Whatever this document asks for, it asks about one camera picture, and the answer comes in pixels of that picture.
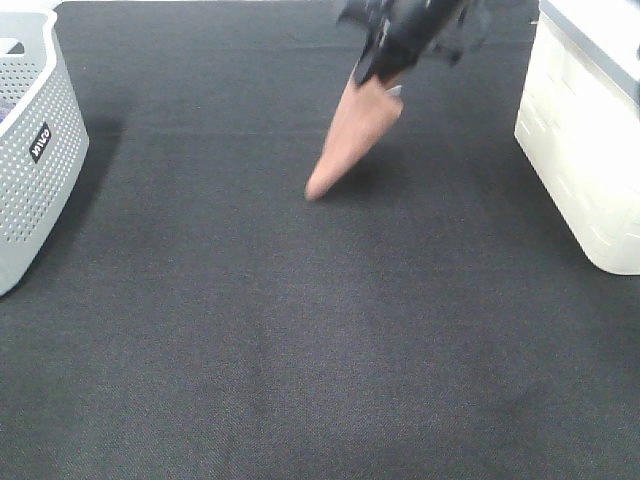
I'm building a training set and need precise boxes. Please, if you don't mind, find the grey perforated laundry basket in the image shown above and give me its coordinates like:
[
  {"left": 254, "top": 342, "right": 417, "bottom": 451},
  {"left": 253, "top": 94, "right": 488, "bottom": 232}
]
[{"left": 1, "top": 1, "right": 89, "bottom": 293}]

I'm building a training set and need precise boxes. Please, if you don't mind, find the black fabric table mat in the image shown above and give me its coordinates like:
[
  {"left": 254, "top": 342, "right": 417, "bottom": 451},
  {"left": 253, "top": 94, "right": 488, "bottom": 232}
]
[{"left": 1, "top": 1, "right": 639, "bottom": 479}]

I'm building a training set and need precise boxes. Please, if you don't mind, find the brown towel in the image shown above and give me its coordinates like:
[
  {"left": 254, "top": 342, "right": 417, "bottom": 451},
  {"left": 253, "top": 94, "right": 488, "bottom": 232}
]
[{"left": 304, "top": 76, "right": 403, "bottom": 201}]

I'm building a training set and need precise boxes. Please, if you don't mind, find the white plastic storage box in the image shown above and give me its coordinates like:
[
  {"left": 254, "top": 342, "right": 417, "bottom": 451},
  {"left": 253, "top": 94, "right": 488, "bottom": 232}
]
[{"left": 514, "top": 1, "right": 639, "bottom": 275}]

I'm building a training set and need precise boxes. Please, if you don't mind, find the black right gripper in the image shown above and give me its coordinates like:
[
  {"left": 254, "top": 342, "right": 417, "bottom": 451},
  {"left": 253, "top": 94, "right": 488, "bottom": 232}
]
[{"left": 337, "top": 1, "right": 488, "bottom": 86}]

